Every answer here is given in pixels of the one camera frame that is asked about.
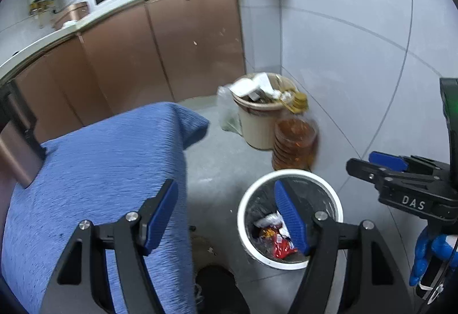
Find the person's right hand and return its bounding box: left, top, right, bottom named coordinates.
left=410, top=226, right=458, bottom=287

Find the amber oil bottle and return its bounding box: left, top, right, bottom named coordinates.
left=272, top=92, right=319, bottom=171

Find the blue textured cloth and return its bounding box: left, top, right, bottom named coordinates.
left=0, top=102, right=211, bottom=314

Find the brown kitchen cabinet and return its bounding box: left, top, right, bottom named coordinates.
left=0, top=0, right=247, bottom=143

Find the white wastebasket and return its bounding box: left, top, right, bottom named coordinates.
left=237, top=171, right=343, bottom=270

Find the clear plastic wrapper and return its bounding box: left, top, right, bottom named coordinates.
left=254, top=212, right=283, bottom=229

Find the clear plastic bag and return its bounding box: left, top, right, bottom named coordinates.
left=216, top=85, right=244, bottom=134

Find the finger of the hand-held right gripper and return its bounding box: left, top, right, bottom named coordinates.
left=346, top=158, right=385, bottom=193
left=368, top=151, right=408, bottom=171

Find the red snack wrapper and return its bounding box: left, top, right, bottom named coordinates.
left=263, top=224, right=297, bottom=259

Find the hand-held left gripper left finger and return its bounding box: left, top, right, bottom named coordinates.
left=39, top=179, right=179, bottom=314

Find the beige bucket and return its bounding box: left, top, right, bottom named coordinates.
left=231, top=72, right=299, bottom=152

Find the row of seasoning jars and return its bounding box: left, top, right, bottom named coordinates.
left=29, top=0, right=58, bottom=16

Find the copper canister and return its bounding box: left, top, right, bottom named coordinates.
left=54, top=2, right=89, bottom=30

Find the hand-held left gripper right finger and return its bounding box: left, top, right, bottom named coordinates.
left=275, top=180, right=412, bottom=314

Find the black shoe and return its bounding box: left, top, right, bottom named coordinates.
left=196, top=266, right=251, bottom=314

